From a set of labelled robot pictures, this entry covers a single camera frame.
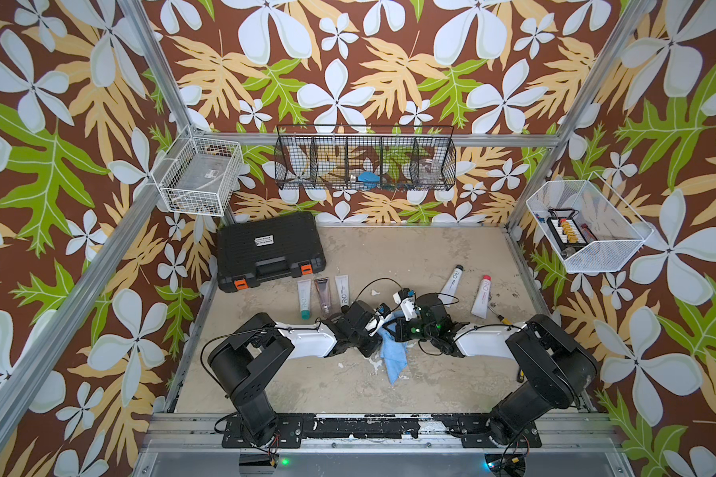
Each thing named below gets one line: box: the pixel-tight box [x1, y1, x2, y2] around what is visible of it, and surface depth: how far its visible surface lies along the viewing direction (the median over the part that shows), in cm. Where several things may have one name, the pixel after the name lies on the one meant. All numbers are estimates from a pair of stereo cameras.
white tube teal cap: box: [297, 279, 312, 320], surface depth 100 cm
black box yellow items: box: [546, 208, 589, 259], surface depth 85 cm
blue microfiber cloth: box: [377, 322, 409, 386], surface depth 86 cm
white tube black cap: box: [334, 274, 351, 313], surface depth 103 cm
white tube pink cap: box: [471, 274, 493, 319], surface depth 100 cm
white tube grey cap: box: [437, 264, 465, 309], surface depth 103 cm
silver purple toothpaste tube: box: [314, 277, 332, 317], surface depth 103 cm
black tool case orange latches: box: [216, 211, 328, 294], surface depth 103 cm
